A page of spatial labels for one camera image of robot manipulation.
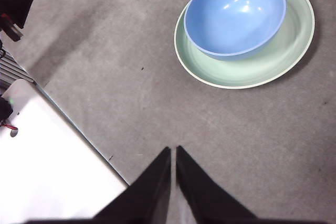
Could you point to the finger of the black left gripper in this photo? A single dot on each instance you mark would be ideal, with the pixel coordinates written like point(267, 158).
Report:
point(18, 1)

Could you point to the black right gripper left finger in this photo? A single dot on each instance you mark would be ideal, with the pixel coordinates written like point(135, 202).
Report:
point(149, 195)

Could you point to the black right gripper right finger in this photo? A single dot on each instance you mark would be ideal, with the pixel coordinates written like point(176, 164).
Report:
point(202, 197)

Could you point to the green shallow plate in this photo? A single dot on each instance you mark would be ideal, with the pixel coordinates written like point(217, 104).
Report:
point(249, 74)

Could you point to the blue ribbed bowl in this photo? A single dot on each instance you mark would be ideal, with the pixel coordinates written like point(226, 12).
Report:
point(231, 24)

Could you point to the grey ribbed panel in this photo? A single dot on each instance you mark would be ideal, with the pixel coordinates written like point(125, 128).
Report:
point(10, 69)

